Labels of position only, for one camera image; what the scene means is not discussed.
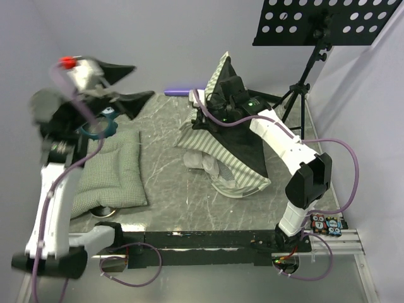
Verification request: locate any teal double pet bowl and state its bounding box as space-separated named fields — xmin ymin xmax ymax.
xmin=78 ymin=107 xmax=119 ymax=140

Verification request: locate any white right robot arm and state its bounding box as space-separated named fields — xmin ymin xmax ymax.
xmin=118 ymin=95 xmax=320 ymax=252

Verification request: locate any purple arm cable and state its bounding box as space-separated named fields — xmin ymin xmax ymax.
xmin=192 ymin=88 xmax=360 ymax=281
xmin=31 ymin=61 xmax=162 ymax=303

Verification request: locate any black music stand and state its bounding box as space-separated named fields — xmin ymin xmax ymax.
xmin=252 ymin=0 xmax=401 ymax=121

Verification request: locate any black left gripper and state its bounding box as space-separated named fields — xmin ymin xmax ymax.
xmin=65 ymin=55 xmax=153 ymax=132

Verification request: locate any round metal lid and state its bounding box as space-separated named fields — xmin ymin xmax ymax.
xmin=89 ymin=206 xmax=117 ymax=218

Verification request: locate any green checkered pet cushion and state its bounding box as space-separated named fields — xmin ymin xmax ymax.
xmin=71 ymin=129 xmax=148 ymax=218

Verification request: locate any purple toy microphone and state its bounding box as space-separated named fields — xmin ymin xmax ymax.
xmin=164 ymin=90 xmax=189 ymax=97

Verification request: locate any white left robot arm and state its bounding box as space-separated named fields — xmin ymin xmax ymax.
xmin=11 ymin=56 xmax=153 ymax=279

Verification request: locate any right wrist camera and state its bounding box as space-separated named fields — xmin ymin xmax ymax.
xmin=189 ymin=89 xmax=205 ymax=107

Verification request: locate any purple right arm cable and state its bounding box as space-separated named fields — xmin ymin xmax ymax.
xmin=192 ymin=88 xmax=360 ymax=281

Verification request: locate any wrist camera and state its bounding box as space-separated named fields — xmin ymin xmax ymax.
xmin=189 ymin=89 xmax=205 ymax=107
xmin=59 ymin=56 xmax=104 ymax=92

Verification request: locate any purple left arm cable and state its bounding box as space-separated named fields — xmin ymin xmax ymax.
xmin=31 ymin=61 xmax=162 ymax=303

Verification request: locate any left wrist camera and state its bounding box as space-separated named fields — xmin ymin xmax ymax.
xmin=59 ymin=56 xmax=104 ymax=92

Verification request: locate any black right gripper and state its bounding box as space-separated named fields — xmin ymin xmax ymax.
xmin=193 ymin=100 xmax=235 ymax=133

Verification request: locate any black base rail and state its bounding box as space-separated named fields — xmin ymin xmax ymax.
xmin=97 ymin=230 xmax=311 ymax=269

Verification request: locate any green striped pet tent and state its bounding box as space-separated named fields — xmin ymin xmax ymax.
xmin=175 ymin=52 xmax=271 ymax=198

